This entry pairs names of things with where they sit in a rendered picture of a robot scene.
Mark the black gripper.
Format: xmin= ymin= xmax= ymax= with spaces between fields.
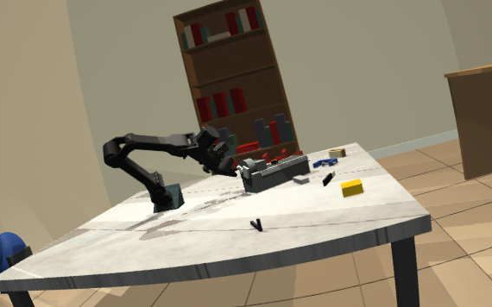
xmin=199 ymin=149 xmax=237 ymax=177

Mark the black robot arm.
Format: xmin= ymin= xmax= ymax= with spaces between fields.
xmin=103 ymin=126 xmax=230 ymax=209

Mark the blue c-clamp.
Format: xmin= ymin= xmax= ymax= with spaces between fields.
xmin=313 ymin=158 xmax=337 ymax=168

